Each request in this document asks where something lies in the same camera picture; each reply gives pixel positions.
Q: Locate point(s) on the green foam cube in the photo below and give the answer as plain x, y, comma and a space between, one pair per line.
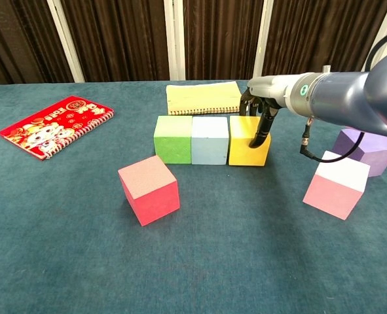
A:
172, 147

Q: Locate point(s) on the pale yellow spiral notebook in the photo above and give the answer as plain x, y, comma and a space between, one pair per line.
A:
203, 98

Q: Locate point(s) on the dark brown pleated curtain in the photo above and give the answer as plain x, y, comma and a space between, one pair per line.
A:
121, 39

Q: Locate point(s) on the red foam cube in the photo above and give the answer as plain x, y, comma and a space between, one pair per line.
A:
154, 202

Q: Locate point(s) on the teal felt table cover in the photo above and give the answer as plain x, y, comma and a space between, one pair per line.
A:
213, 261

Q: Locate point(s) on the light blue foam cube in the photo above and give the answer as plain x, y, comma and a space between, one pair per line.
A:
209, 147

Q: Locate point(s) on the purple foam cube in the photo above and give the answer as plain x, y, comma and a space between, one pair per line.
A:
376, 157

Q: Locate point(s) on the red spiral notebook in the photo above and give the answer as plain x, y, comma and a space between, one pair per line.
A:
49, 121

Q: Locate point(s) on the yellow foam cube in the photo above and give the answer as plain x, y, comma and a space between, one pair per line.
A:
242, 150

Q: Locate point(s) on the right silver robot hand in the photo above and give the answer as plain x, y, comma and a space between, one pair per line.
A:
268, 91

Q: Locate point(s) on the pink foam cube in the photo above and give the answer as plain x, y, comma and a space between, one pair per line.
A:
334, 196

